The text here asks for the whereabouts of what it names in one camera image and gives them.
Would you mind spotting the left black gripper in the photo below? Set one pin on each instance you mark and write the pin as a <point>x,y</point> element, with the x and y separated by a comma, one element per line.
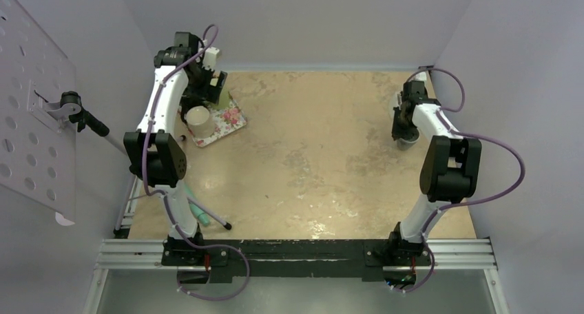
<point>209,93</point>

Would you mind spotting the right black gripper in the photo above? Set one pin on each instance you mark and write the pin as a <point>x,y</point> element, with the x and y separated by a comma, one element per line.
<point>398,132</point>

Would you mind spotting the grey blue mug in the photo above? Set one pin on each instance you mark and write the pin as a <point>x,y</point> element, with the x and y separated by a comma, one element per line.
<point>404,144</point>

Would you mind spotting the beige cream mug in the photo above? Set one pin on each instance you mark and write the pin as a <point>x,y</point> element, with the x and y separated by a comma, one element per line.
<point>200,122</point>

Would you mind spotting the light green mug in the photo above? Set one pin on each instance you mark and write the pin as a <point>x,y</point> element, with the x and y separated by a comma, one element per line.
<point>224,100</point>

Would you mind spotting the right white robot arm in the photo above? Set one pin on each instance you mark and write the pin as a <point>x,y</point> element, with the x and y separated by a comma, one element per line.
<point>448,175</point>

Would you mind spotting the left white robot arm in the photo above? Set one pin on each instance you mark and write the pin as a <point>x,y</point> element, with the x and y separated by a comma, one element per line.
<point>157,159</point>

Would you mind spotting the floral pattern tray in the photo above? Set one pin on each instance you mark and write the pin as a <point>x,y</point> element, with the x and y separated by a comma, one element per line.
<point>227,121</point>

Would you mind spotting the white wedge stand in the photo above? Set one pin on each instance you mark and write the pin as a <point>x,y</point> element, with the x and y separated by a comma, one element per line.
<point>422,77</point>

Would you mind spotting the teal marker pen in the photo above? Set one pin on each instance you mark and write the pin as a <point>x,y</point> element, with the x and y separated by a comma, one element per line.
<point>198,213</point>

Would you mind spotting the perforated white panel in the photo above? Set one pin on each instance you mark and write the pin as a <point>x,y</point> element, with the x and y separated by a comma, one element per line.
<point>38,144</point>

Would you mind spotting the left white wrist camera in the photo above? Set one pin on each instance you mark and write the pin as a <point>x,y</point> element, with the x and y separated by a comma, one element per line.
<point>211,56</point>

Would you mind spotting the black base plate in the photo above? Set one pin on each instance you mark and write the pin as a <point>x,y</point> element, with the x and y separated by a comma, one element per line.
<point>370,260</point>

